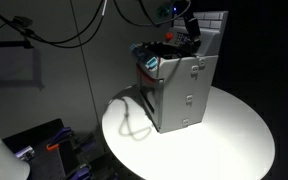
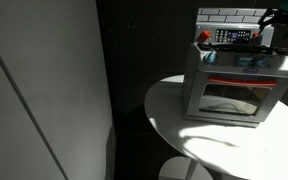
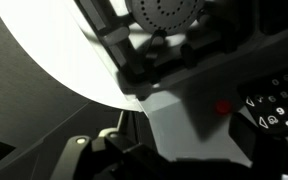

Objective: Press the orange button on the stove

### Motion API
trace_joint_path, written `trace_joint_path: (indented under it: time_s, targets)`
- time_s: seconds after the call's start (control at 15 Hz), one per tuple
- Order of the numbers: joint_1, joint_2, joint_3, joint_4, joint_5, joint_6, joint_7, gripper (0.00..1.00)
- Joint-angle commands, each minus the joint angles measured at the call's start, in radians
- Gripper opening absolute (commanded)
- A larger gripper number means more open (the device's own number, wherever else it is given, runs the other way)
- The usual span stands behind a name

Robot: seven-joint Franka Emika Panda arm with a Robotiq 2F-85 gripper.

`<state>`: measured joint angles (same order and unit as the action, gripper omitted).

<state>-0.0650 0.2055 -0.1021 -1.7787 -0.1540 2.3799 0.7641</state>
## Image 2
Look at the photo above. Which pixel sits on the white table pedestal base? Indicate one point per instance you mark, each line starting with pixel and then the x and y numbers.
pixel 180 170

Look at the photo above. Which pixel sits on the blue stove knob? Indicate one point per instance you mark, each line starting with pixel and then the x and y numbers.
pixel 210 57
pixel 260 62
pixel 242 61

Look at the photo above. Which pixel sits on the large red stove knob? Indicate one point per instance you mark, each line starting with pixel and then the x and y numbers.
pixel 204 36

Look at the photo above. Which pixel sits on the grey toy stove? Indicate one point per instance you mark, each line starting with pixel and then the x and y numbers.
pixel 230 18

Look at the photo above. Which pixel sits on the small orange stove button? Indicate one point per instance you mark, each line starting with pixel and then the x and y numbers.
pixel 255 34

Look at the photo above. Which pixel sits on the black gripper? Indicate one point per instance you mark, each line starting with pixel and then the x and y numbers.
pixel 285 15

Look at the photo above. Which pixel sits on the black burner grate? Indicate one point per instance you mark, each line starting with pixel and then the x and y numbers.
pixel 270 50
pixel 224 48

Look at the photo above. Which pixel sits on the black stove control panel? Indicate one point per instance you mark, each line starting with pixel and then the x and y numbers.
pixel 232 36

